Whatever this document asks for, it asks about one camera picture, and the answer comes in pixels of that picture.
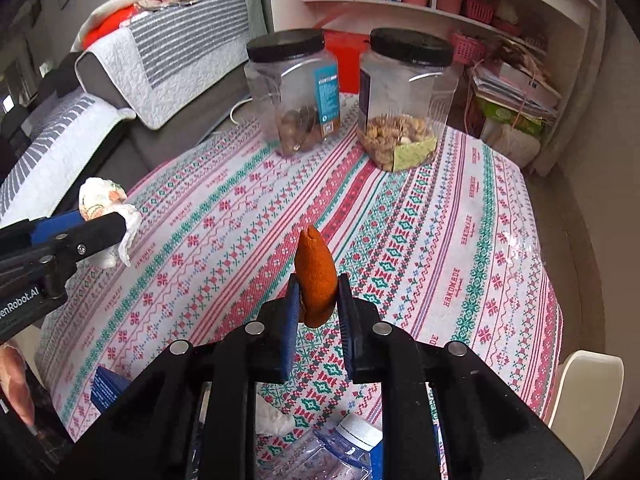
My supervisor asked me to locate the orange peel piece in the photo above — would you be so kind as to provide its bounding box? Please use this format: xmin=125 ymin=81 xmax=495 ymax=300
xmin=294 ymin=226 xmax=338 ymax=328

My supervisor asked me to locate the grey curtain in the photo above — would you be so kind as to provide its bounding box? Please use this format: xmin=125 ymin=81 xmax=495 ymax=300
xmin=530 ymin=0 xmax=608 ymax=177

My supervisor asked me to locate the white shelf unit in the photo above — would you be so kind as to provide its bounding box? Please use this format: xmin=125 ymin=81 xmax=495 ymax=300
xmin=269 ymin=0 xmax=606 ymax=176

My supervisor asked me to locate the person's left hand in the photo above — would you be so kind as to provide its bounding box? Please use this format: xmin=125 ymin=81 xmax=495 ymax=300
xmin=0 ymin=344 xmax=35 ymax=427

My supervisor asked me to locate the white trash bin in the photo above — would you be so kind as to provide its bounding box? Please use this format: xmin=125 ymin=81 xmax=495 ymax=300
xmin=546 ymin=350 xmax=625 ymax=478

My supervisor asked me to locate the plastic jar with pistachios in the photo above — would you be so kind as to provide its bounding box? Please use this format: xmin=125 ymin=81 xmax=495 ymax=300
xmin=357 ymin=27 xmax=461 ymax=172

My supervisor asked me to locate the dark blue box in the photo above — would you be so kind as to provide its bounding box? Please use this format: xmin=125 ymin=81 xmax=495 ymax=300
xmin=90 ymin=366 xmax=131 ymax=413

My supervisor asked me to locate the striped quilted sofa cover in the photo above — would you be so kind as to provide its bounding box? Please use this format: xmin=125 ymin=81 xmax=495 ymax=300
xmin=75 ymin=0 xmax=267 ymax=130

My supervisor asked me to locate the printed tissue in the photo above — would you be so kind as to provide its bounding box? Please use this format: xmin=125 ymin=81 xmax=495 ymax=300
xmin=77 ymin=175 xmax=144 ymax=270

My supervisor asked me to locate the pile of papers and folders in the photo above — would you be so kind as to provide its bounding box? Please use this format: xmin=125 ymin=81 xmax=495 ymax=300
xmin=471 ymin=38 xmax=562 ymax=124

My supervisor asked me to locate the striped seat cover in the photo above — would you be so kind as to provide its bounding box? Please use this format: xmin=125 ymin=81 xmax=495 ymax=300
xmin=1 ymin=89 xmax=136 ymax=228

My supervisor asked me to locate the white power cable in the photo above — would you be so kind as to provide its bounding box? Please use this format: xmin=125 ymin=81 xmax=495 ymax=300
xmin=228 ymin=95 xmax=253 ymax=126

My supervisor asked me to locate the orange red cushion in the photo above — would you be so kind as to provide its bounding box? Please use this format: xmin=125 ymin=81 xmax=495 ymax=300
xmin=81 ymin=4 xmax=138 ymax=50

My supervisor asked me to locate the pink plastic basket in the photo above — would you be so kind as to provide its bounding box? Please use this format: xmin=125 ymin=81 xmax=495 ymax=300
xmin=450 ymin=32 xmax=487 ymax=66

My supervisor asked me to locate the plastic jar with dark nuts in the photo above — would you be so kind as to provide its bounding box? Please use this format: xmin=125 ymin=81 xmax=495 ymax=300
xmin=244 ymin=28 xmax=342 ymax=158

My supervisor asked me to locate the red gift box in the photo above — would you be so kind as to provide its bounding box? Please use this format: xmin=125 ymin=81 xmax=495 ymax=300
xmin=323 ymin=29 xmax=369 ymax=94

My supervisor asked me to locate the patterned tablecloth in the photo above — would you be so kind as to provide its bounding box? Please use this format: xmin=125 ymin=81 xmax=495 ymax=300
xmin=37 ymin=99 xmax=562 ymax=462

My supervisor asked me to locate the clear plastic water bottle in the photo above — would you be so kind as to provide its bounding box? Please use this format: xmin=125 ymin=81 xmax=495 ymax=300
xmin=256 ymin=414 xmax=383 ymax=479

